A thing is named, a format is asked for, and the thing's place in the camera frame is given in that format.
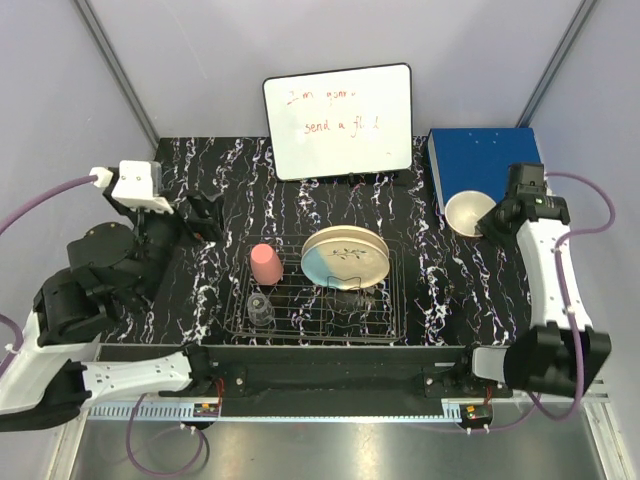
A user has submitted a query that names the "white cable duct strip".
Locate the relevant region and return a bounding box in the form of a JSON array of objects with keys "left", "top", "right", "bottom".
[{"left": 88, "top": 401, "right": 221, "bottom": 422}]

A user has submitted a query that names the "small whiteboard with red writing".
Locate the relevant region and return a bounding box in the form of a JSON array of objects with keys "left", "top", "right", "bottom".
[{"left": 262, "top": 63, "right": 413, "bottom": 181}]

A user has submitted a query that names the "pink plastic cup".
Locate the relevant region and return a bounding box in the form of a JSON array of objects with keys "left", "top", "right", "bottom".
[{"left": 250, "top": 243, "right": 284, "bottom": 285}]

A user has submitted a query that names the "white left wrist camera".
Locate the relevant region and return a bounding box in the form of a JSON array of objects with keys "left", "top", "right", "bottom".
[{"left": 90, "top": 160, "right": 174, "bottom": 214}]

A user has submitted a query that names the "pink and cream plate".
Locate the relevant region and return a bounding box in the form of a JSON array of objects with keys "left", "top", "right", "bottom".
[{"left": 325, "top": 225, "right": 389, "bottom": 253}]

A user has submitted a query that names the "blue binder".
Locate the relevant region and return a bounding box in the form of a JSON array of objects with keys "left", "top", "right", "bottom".
[{"left": 427, "top": 128, "right": 541, "bottom": 213}]

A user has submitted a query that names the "blue and cream plate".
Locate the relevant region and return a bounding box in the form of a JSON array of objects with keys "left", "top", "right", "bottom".
[{"left": 301, "top": 228, "right": 390, "bottom": 290}]

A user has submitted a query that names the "metal wire dish rack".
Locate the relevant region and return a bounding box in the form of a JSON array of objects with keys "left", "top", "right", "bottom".
[{"left": 223, "top": 235, "right": 407, "bottom": 346}]

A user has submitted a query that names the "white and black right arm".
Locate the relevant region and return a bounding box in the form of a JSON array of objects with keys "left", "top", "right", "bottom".
[{"left": 453, "top": 163, "right": 612, "bottom": 399}]

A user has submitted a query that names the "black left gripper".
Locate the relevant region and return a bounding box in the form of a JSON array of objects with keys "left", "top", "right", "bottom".
[{"left": 113, "top": 185, "right": 230, "bottom": 307}]

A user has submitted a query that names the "clear drinking glass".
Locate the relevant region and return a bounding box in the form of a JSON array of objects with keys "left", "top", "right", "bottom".
[{"left": 247, "top": 292, "right": 274, "bottom": 327}]

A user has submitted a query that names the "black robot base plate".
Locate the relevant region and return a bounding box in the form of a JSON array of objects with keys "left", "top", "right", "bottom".
[{"left": 94, "top": 344, "right": 516, "bottom": 419}]

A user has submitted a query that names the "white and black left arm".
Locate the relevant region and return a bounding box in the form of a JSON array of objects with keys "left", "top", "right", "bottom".
[{"left": 1, "top": 189, "right": 224, "bottom": 432}]

